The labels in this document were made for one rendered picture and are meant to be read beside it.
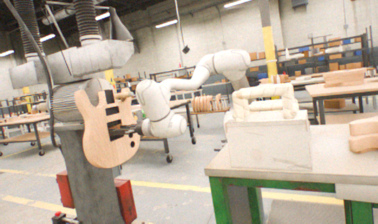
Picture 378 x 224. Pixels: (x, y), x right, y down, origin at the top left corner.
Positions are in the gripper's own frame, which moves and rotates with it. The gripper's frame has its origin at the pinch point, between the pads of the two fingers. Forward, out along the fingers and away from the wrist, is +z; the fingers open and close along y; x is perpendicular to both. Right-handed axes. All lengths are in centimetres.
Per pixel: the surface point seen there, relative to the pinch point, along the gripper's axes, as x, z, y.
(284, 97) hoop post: 9, -85, -8
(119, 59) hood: 35.3, -10.8, 0.3
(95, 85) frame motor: 25.4, 18.0, 7.6
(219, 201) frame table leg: -29, -56, -8
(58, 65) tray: 42, 42, 3
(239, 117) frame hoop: 3, -69, -7
